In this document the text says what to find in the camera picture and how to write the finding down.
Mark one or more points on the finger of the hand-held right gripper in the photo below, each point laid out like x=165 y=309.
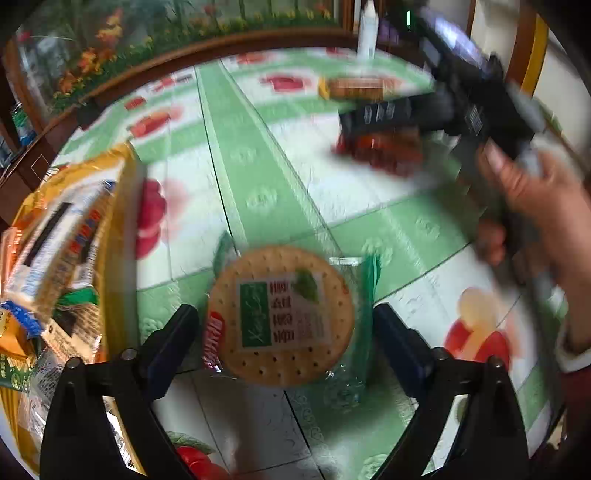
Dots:
x=383 y=113

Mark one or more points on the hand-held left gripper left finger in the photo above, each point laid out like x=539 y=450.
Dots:
x=173 y=346

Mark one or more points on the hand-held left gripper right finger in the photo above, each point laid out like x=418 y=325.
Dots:
x=401 y=350

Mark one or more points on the red snack packet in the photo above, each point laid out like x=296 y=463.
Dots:
x=383 y=152

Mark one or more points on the round cracker packet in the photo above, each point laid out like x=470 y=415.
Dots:
x=281 y=318

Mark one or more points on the yellow plastic tray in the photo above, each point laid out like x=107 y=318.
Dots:
x=127 y=217

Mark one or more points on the green yellow cracker packet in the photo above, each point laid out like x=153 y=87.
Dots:
x=16 y=371

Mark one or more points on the person's right forearm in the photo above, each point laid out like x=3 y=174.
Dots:
x=577 y=374

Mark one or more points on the person's right hand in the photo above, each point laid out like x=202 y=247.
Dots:
x=558 y=212

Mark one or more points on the brown cookie packet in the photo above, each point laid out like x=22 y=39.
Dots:
x=358 y=87

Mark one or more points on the purple box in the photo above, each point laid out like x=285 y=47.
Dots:
x=392 y=34

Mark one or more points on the white bottle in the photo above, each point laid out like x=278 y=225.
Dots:
x=368 y=27

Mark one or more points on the dark green snack packet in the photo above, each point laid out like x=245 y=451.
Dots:
x=71 y=323

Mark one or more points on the green floral tablecloth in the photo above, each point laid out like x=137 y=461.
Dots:
x=277 y=184

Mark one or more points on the brown cracker packet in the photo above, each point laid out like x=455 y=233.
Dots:
x=64 y=240

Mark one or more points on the blue snack packet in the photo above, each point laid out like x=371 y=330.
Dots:
x=21 y=316

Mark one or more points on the orange cracker packet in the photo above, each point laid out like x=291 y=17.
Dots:
x=10 y=254

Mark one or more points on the small black object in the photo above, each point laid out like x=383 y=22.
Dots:
x=87 y=115

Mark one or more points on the floral glass panel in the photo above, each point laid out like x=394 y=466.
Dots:
x=138 y=37

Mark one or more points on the green plastic container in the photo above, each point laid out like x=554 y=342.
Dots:
x=23 y=124

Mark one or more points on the yellow wooden frame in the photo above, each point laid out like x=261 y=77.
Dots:
x=531 y=41

